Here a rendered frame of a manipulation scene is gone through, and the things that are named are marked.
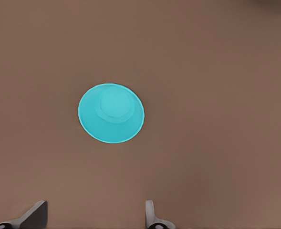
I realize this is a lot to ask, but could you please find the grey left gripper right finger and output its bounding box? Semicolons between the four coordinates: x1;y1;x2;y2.
145;200;176;229

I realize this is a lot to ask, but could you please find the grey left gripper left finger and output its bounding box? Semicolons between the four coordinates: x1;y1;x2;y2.
0;200;48;229

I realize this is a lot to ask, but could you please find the blue bowl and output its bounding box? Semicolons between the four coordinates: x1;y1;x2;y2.
77;83;145;144

